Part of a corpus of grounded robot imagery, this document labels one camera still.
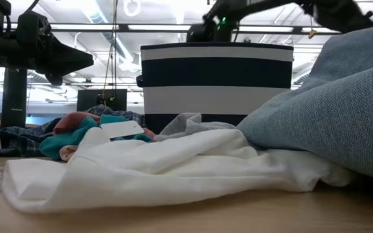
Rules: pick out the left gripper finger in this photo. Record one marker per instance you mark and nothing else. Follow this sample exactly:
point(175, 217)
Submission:
point(70, 59)
point(55, 79)

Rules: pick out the red salmon garment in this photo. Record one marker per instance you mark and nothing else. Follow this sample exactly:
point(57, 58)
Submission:
point(73, 121)

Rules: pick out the teal garment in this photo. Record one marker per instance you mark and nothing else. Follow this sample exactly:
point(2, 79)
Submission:
point(112, 119)
point(60, 142)

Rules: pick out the blue plaid shirt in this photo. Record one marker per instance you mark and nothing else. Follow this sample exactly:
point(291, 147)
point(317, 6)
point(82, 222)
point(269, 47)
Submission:
point(21, 139)

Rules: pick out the pale pink garment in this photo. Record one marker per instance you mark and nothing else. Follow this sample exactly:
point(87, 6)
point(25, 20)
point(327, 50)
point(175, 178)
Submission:
point(66, 152)

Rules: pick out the large white paper tag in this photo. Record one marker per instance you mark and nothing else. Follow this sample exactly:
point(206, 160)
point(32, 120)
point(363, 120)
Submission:
point(121, 129)

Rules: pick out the grey garment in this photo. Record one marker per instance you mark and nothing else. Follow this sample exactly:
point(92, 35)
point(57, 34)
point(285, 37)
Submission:
point(186, 124)

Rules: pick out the light blue denim garment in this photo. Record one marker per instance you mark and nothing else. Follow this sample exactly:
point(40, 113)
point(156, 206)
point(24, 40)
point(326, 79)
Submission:
point(335, 113)

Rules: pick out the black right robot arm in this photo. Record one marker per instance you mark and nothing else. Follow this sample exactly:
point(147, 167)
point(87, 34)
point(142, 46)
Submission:
point(335, 13)

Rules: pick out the navy white striped fabric basket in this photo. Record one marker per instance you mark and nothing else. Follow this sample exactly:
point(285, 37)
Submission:
point(215, 71)

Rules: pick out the black monitor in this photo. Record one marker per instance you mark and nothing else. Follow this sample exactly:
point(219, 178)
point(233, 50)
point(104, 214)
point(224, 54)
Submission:
point(89, 100)

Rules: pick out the yellow hanging tag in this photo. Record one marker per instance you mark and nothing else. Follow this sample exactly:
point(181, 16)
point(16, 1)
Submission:
point(312, 33)

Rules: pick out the white garment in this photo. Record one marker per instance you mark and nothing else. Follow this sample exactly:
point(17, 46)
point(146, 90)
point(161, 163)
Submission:
point(173, 168)

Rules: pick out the black frame post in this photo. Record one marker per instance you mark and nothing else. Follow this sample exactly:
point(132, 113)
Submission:
point(13, 97)

